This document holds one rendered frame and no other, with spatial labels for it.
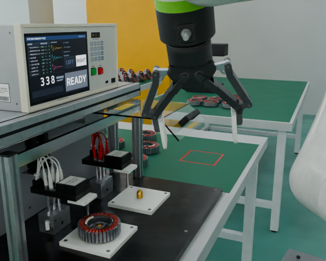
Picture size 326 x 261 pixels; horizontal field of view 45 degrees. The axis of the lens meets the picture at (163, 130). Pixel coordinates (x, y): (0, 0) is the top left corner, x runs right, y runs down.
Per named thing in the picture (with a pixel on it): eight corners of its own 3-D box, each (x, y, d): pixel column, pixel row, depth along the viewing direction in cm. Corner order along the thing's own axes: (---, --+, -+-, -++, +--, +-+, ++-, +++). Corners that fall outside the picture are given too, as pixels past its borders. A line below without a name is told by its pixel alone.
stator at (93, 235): (127, 226, 108) (127, 214, 107) (109, 248, 98) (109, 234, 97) (90, 220, 111) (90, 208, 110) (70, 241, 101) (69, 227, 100)
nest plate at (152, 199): (170, 195, 130) (170, 192, 130) (151, 215, 117) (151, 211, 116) (130, 188, 136) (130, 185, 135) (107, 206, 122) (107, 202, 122)
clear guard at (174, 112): (205, 121, 130) (205, 104, 128) (179, 141, 109) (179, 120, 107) (118, 113, 142) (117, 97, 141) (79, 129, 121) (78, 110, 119)
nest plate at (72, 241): (137, 230, 109) (137, 226, 108) (109, 259, 95) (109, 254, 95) (91, 219, 114) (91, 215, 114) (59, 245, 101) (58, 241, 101)
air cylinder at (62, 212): (71, 222, 113) (69, 205, 111) (54, 235, 106) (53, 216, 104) (56, 219, 114) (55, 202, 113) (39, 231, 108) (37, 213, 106)
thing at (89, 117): (95, 119, 125) (95, 106, 124) (85, 123, 119) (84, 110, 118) (84, 118, 127) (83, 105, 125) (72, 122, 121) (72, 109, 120)
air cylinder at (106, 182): (113, 190, 134) (112, 175, 133) (101, 199, 127) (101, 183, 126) (100, 188, 136) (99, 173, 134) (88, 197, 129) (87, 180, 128)
